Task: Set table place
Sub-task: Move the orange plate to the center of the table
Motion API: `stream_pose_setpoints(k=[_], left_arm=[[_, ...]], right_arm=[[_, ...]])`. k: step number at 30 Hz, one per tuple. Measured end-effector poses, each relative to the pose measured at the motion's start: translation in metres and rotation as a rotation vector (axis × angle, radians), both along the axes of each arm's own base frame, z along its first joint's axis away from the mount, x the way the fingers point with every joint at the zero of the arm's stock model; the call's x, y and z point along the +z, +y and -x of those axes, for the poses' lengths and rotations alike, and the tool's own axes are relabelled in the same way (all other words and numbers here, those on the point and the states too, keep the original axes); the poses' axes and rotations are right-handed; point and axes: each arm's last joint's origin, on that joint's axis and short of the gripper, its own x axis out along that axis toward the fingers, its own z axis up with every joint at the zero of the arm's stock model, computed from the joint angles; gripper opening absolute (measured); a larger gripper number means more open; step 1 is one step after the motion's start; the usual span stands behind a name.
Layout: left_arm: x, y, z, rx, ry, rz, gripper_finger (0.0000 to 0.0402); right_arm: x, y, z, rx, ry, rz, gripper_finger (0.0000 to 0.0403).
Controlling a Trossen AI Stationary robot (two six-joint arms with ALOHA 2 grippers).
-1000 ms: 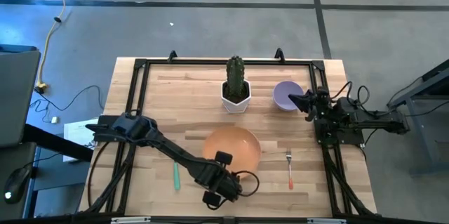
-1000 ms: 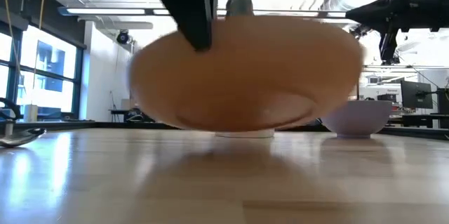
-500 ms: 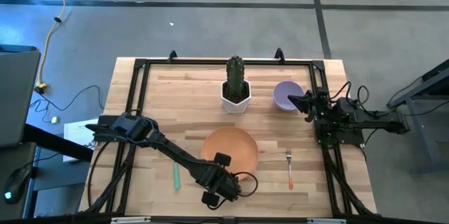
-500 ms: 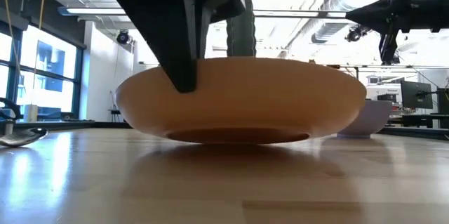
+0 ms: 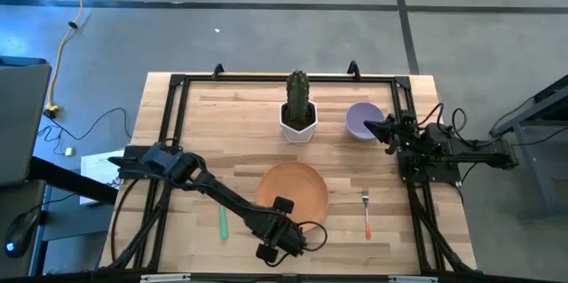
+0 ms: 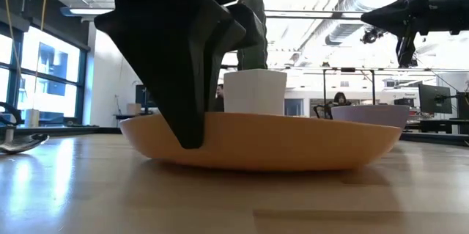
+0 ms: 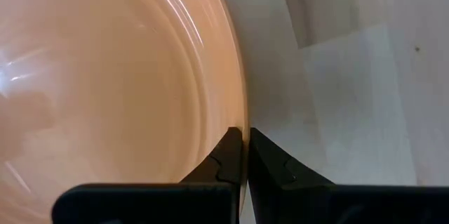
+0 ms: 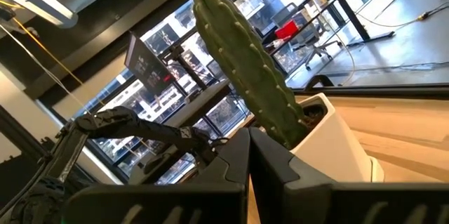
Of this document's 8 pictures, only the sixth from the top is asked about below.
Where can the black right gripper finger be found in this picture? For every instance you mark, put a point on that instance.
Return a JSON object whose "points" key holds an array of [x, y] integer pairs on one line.
{"points": [[403, 15]]}

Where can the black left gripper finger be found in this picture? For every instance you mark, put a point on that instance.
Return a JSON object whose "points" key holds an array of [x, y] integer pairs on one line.
{"points": [[251, 25], [176, 61]]}

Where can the purple bowl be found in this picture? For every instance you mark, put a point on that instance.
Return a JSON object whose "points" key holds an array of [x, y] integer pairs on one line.
{"points": [[370, 116]]}

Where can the orange plate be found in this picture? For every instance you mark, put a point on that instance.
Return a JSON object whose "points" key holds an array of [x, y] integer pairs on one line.
{"points": [[275, 142]]}

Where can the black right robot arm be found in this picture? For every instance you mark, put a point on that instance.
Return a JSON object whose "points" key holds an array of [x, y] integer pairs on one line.
{"points": [[406, 50]]}

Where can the black ceiling spotlight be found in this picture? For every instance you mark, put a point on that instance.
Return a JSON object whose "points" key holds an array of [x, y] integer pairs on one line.
{"points": [[370, 36]]}

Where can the black computer monitor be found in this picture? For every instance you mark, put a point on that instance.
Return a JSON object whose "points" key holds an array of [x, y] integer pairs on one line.
{"points": [[141, 96], [463, 105], [435, 99]]}

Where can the person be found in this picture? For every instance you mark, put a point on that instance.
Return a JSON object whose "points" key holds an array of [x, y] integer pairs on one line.
{"points": [[340, 99], [220, 100]]}

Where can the cardboard box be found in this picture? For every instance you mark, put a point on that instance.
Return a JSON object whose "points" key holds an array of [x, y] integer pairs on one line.
{"points": [[133, 109]]}

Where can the dark office desk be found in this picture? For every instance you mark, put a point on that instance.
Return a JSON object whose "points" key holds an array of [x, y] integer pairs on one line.
{"points": [[436, 124], [128, 116]]}

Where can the black office chair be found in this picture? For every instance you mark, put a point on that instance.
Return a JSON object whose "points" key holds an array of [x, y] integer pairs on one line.
{"points": [[323, 111]]}

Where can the white cylinder container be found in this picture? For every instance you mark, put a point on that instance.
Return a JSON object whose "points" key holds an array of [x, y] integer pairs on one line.
{"points": [[32, 118]]}

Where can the silver ventilation duct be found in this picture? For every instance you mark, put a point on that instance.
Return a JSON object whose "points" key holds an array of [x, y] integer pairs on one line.
{"points": [[340, 34]]}

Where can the black metal stand frame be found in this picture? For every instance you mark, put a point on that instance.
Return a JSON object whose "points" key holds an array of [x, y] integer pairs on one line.
{"points": [[373, 87]]}

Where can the long ceiling light rail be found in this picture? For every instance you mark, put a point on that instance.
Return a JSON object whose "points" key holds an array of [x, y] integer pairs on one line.
{"points": [[91, 11]]}

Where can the window with dark frame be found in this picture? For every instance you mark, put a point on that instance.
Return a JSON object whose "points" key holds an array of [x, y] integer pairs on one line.
{"points": [[51, 61]]}

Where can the grey short post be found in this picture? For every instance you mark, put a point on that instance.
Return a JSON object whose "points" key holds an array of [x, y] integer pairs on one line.
{"points": [[10, 134]]}

